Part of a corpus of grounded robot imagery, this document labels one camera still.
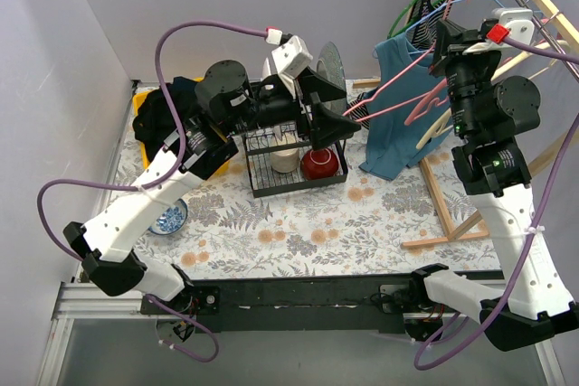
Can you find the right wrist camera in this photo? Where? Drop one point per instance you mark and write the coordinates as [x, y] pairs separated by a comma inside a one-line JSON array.
[[515, 23]]

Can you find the floral table mat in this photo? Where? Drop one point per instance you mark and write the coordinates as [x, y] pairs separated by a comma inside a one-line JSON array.
[[361, 226]]

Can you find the teal tank top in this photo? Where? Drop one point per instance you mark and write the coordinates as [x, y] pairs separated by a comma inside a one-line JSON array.
[[391, 145]]

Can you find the aluminium frame rail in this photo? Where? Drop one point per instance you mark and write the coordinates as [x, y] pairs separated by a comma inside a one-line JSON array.
[[89, 338]]

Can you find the black wire dish rack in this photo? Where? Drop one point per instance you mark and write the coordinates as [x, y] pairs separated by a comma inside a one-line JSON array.
[[264, 181]]

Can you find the thin pink wire hanger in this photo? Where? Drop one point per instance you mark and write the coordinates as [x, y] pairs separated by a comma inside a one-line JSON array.
[[446, 12]]

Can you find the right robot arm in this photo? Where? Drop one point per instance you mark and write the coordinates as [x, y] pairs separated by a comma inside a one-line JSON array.
[[487, 116]]

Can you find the grey patterned plate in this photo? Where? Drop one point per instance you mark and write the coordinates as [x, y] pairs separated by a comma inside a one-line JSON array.
[[329, 65]]

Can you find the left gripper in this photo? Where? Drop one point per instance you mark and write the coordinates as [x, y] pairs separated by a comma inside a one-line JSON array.
[[303, 99]]

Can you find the thick pink hanger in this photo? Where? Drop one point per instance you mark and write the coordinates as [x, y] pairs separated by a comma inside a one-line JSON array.
[[431, 99]]

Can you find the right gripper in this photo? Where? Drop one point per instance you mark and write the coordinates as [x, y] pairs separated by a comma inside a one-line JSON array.
[[464, 56]]

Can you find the striped tank top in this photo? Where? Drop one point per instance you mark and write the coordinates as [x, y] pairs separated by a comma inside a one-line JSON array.
[[421, 35]]

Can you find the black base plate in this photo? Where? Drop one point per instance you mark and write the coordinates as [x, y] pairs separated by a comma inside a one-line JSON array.
[[364, 302]]

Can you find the yellow plastic tray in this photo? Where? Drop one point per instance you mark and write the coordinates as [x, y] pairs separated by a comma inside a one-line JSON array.
[[137, 101]]

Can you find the black tank top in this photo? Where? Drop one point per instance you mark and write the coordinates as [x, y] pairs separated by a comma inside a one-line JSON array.
[[154, 122]]

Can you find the blue white patterned bowl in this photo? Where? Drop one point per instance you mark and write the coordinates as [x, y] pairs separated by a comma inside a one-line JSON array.
[[171, 220]]

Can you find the red bowl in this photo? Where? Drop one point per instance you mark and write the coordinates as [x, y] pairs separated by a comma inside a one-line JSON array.
[[319, 164]]

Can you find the white ceramic cup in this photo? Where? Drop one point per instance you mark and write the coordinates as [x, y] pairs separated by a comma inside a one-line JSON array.
[[286, 160]]

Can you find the white plate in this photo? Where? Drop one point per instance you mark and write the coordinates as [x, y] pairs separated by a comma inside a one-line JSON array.
[[268, 68]]

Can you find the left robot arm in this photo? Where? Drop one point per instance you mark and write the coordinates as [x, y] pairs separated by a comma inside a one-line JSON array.
[[225, 104]]

